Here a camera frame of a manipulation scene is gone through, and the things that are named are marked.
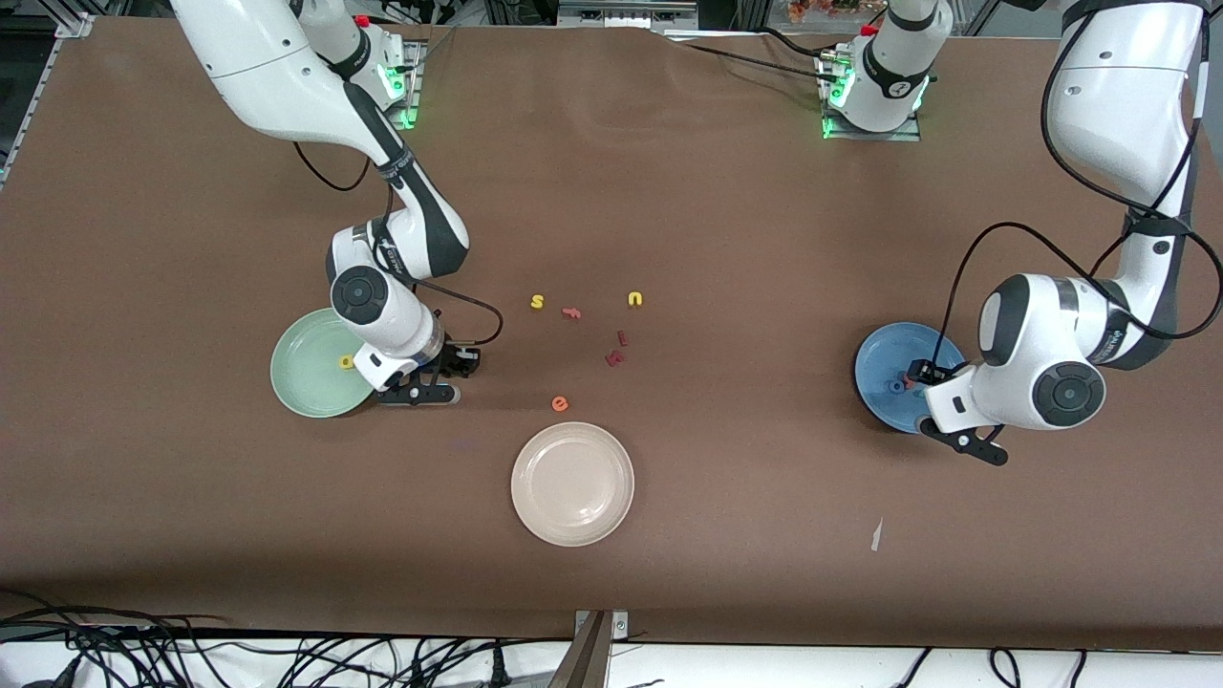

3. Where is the brown table cover sheet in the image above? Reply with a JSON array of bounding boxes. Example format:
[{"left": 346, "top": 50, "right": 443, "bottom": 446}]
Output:
[{"left": 0, "top": 14, "right": 1223, "bottom": 651}]

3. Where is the thin black table cable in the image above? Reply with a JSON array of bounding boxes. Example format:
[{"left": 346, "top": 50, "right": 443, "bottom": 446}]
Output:
[{"left": 659, "top": 27, "right": 851, "bottom": 87}]

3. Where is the blue plate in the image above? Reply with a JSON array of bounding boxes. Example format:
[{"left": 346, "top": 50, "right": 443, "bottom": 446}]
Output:
[{"left": 854, "top": 322, "right": 966, "bottom": 435}]

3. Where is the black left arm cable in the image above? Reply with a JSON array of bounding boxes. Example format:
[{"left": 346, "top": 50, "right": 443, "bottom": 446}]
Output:
[{"left": 941, "top": 0, "right": 1223, "bottom": 364}]

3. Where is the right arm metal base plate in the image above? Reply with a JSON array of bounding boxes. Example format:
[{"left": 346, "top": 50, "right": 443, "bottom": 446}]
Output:
[{"left": 368, "top": 38, "right": 426, "bottom": 130}]

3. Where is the beige plate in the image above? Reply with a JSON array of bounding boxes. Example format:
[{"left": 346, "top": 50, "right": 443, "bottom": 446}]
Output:
[{"left": 510, "top": 421, "right": 635, "bottom": 548}]

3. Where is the aluminium frame rail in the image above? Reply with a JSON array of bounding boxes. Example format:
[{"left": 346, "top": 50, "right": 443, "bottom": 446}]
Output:
[{"left": 0, "top": 14, "right": 97, "bottom": 187}]

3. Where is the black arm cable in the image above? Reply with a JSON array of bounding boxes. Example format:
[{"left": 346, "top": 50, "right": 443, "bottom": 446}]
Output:
[
  {"left": 291, "top": 141, "right": 505, "bottom": 347},
  {"left": 941, "top": 0, "right": 1223, "bottom": 364}
]

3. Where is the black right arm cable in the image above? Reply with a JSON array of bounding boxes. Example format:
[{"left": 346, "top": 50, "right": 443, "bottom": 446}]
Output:
[{"left": 291, "top": 141, "right": 505, "bottom": 347}]

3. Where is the green plate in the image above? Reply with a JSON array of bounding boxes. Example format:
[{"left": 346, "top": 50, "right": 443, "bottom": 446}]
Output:
[{"left": 269, "top": 308, "right": 378, "bottom": 419}]

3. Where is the metal corner bracket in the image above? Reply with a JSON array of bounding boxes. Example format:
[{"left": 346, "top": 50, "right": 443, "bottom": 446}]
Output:
[{"left": 573, "top": 610, "right": 630, "bottom": 643}]

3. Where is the silver equipment box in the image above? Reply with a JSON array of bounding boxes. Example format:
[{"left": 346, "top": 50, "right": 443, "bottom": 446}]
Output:
[{"left": 557, "top": 0, "right": 698, "bottom": 25}]

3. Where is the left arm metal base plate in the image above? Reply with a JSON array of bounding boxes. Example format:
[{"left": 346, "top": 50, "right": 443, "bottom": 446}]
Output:
[{"left": 820, "top": 48, "right": 923, "bottom": 142}]

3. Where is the grey slanted bar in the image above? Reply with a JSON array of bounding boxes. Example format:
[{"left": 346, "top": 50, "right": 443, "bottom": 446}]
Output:
[{"left": 547, "top": 612, "right": 612, "bottom": 688}]

